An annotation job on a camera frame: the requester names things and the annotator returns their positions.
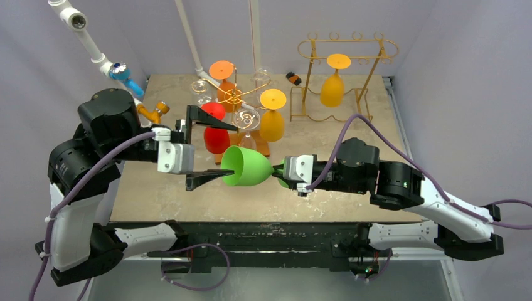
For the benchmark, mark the white PVC pipe frame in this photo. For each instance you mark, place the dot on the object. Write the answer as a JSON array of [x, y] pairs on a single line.
[[77, 22]]

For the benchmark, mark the clear round wine glass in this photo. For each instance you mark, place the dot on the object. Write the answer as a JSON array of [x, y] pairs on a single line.
[[202, 92]]

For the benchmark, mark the yellow wine glass front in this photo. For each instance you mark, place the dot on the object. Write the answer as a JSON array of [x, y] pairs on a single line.
[[272, 122]]

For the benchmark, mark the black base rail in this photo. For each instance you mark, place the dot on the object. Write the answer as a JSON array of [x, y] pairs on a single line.
[[337, 246]]

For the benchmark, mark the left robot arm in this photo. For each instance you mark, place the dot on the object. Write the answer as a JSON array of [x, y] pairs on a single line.
[[80, 170]]

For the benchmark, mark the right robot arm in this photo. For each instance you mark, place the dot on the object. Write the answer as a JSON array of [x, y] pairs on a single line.
[[462, 231]]

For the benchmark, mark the gold wire bottle rack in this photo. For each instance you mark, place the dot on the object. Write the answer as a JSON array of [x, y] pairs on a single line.
[[387, 51]]

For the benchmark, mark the clear flute glass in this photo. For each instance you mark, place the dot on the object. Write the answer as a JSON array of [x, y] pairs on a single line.
[[246, 120]]

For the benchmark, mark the orange pipe fitting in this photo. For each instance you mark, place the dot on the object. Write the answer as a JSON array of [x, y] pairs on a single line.
[[154, 115]]

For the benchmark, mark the red wine glass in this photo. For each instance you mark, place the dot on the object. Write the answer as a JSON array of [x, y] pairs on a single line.
[[216, 140]]

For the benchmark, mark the black orange small clip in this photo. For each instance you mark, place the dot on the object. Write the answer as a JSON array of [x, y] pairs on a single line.
[[293, 78]]

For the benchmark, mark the yellow wine glass back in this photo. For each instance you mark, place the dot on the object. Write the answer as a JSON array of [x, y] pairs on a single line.
[[332, 90]]

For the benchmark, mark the clear ribbed wine glass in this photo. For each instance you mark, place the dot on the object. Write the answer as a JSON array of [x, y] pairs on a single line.
[[261, 80]]

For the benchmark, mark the white pole red stripe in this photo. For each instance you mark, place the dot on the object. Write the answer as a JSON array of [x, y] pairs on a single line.
[[254, 8]]

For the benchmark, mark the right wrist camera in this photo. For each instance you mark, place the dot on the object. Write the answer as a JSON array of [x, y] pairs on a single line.
[[297, 173]]

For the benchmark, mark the green wine glass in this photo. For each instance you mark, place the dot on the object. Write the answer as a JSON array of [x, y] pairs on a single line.
[[250, 167]]

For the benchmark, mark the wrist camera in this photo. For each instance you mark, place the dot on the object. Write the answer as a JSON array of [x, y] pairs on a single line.
[[173, 157], [297, 173]]

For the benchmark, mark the blue valve on pipe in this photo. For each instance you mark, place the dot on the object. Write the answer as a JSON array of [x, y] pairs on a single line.
[[120, 71]]

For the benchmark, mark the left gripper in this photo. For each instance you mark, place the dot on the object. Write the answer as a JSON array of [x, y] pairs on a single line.
[[195, 115]]

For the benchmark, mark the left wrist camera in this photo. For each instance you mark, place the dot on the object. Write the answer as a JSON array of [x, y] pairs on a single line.
[[173, 157]]

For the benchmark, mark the orange wine glass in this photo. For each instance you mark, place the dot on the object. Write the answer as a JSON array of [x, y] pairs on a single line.
[[221, 71]]

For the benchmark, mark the yellow wine glass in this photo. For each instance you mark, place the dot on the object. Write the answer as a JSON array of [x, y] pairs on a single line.
[[332, 90], [272, 122]]

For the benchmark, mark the gold wine glass rack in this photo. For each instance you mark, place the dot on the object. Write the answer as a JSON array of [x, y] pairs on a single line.
[[237, 99]]

